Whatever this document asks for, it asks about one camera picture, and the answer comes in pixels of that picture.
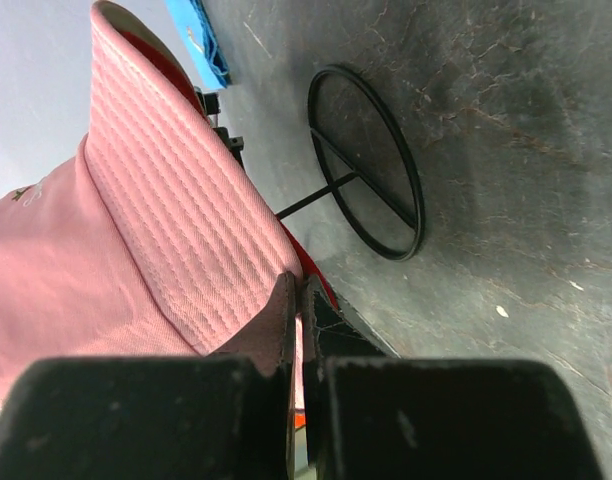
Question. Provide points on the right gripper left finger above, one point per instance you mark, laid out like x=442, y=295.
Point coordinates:
x=268, y=340

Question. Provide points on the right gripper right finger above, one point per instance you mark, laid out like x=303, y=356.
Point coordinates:
x=333, y=344

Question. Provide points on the pink bucket hat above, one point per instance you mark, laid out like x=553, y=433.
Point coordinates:
x=151, y=239

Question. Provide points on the black wire hat stand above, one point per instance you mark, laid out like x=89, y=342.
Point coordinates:
x=340, y=167

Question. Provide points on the blue patterned cloth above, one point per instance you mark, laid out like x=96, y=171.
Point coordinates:
x=194, y=27

